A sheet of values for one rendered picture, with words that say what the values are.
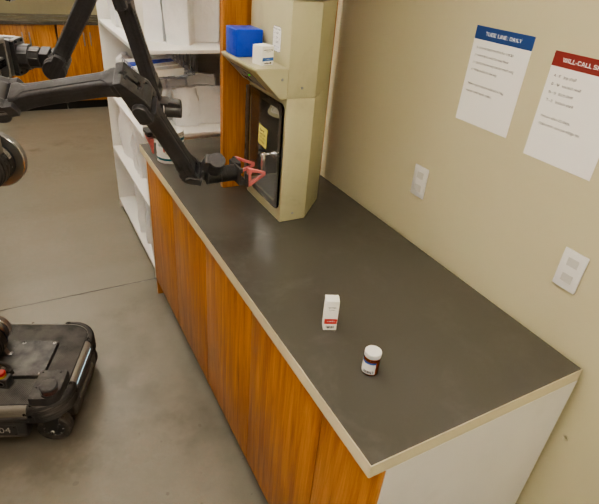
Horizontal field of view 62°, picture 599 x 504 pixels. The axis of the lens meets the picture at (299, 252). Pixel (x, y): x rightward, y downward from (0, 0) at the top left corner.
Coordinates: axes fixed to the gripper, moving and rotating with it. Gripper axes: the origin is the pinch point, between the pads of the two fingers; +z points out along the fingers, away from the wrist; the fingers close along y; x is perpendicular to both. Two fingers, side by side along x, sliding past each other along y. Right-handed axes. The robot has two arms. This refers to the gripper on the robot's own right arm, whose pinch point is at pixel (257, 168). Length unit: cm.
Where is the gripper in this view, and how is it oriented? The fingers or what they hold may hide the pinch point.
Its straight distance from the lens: 185.1
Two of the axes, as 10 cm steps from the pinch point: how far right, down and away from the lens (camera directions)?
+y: -4.5, -4.8, 7.5
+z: 8.9, -2.0, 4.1
